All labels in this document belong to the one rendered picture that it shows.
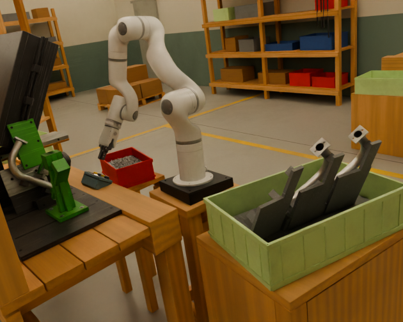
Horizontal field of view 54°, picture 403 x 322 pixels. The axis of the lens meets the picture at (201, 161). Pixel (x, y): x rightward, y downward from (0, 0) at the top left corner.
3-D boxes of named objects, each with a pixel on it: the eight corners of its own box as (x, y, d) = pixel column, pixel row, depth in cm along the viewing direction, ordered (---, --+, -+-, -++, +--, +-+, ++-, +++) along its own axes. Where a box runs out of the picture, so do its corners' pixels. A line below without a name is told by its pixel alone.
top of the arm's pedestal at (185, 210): (201, 177, 210) (201, 170, 208) (243, 193, 185) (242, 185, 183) (150, 199, 193) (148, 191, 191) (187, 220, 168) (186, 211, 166)
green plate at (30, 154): (43, 162, 189) (27, 120, 186) (49, 161, 183) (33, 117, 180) (19, 170, 182) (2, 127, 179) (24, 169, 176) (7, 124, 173)
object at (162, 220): (40, 171, 271) (34, 151, 266) (183, 239, 165) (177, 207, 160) (20, 179, 263) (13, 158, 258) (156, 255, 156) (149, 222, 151)
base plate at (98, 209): (25, 166, 244) (24, 163, 243) (122, 213, 166) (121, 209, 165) (-50, 191, 218) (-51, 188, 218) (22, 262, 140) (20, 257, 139)
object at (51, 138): (56, 136, 214) (54, 131, 213) (69, 140, 202) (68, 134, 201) (-21, 160, 190) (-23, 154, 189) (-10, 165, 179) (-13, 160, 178)
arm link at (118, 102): (126, 125, 205) (111, 121, 208) (134, 101, 205) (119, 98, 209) (117, 121, 197) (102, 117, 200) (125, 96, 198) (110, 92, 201)
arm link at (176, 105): (206, 138, 181) (201, 86, 174) (181, 149, 167) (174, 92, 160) (186, 137, 188) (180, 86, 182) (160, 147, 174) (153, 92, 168)
